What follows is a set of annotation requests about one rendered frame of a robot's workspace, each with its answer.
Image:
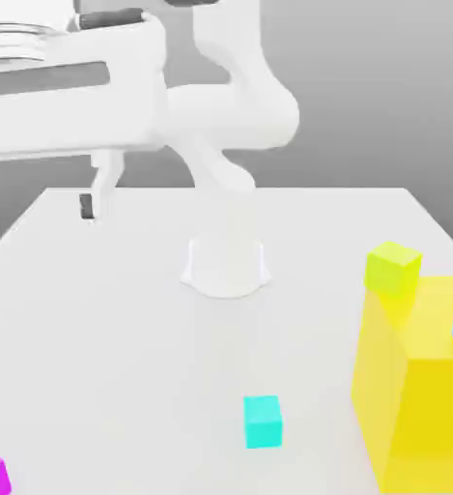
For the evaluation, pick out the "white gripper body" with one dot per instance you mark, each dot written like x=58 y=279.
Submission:
x=133 y=116

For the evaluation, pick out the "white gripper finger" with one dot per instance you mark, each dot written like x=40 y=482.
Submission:
x=108 y=174

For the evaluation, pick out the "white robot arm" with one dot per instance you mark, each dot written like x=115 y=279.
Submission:
x=230 y=116

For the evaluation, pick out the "small cyan cube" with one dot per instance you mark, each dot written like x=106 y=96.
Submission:
x=263 y=422

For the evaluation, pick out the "small lime yellow cube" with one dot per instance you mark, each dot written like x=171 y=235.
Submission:
x=392 y=270

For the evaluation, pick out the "large yellow box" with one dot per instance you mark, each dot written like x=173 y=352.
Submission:
x=434 y=417

